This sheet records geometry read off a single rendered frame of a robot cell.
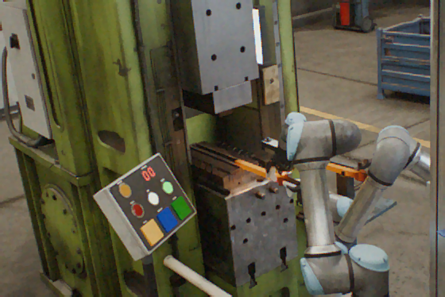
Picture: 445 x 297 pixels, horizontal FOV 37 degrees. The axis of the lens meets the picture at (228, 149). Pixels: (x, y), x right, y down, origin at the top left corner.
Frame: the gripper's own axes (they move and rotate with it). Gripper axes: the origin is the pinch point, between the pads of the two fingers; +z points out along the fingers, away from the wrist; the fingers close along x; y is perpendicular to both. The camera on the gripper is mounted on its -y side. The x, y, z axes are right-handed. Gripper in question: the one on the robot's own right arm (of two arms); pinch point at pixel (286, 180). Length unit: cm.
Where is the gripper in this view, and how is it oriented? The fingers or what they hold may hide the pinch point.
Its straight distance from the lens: 271.9
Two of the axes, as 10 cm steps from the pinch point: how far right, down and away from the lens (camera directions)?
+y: 1.1, 9.3, 3.5
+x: 7.9, -3.0, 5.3
